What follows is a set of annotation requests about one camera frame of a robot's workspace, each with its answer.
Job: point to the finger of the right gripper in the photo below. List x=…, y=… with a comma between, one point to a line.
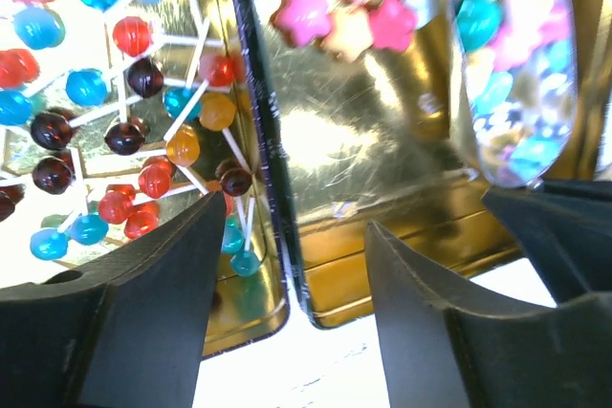
x=564, y=228

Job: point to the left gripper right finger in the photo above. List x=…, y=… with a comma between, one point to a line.
x=448, y=342

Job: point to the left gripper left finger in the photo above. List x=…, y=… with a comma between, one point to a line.
x=125, y=330

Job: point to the shiny metal scoop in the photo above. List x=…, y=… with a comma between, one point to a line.
x=513, y=85

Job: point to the candy tin box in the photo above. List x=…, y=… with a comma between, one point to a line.
x=366, y=141

